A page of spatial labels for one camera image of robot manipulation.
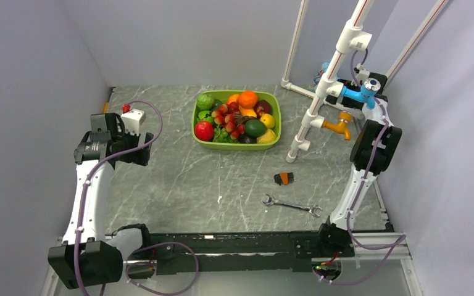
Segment blue plastic bag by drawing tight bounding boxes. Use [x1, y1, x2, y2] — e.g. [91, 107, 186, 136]
[313, 62, 329, 91]

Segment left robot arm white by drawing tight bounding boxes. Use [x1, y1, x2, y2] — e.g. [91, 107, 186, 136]
[48, 109, 154, 289]

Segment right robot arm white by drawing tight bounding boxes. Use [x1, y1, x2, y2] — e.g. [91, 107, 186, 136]
[315, 74, 402, 256]

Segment green fake grapes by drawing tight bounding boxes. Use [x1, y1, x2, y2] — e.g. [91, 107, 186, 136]
[212, 127, 239, 144]

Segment orange fake orange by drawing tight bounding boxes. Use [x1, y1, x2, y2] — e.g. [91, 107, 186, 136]
[238, 91, 259, 109]

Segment green fake avocado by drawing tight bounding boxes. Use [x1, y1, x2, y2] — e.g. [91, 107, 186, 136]
[244, 119, 267, 138]

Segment dark red fake apple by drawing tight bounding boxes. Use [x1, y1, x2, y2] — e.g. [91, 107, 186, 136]
[254, 100, 272, 117]

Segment yellow fake fruit front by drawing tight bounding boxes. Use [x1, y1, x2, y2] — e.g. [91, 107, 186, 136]
[256, 129, 277, 144]

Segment yellow fake lemon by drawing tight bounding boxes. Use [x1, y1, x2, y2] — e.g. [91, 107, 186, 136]
[260, 113, 276, 130]

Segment green plastic fruit basket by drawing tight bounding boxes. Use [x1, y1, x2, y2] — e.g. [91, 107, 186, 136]
[191, 91, 282, 151]

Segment silver open-end wrench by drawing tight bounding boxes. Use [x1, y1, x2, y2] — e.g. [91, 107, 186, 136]
[260, 194, 323, 218]

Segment orange black hex key set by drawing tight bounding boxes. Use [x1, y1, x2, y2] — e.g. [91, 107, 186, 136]
[273, 172, 294, 186]

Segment orange faucet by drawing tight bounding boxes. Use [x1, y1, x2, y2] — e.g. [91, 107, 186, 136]
[321, 111, 352, 141]

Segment blue faucet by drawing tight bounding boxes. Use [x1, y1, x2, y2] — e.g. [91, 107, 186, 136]
[340, 78, 381, 110]

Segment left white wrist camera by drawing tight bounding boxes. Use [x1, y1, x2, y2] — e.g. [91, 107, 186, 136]
[121, 104, 146, 136]

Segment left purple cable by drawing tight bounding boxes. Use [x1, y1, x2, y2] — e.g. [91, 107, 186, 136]
[72, 100, 200, 296]

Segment purple cable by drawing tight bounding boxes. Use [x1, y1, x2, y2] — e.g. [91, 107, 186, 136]
[313, 48, 407, 287]
[72, 100, 200, 296]

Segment white PVC pipe frame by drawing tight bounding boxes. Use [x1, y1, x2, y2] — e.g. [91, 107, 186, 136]
[281, 1, 450, 163]

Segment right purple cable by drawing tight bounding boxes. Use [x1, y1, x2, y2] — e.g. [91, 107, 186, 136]
[313, 48, 407, 287]

